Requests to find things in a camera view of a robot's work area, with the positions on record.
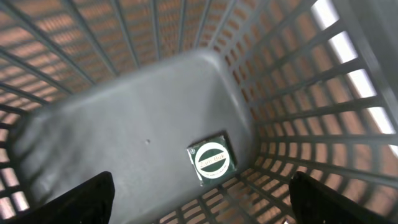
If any dark green ointment box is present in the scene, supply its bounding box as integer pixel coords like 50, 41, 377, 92
187, 132, 237, 187

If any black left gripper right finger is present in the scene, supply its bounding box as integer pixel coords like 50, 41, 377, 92
289, 171, 392, 224

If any dark grey plastic basket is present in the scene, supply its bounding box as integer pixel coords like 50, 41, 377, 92
1, 0, 397, 223

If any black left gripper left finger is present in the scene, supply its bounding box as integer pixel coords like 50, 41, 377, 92
8, 171, 115, 224

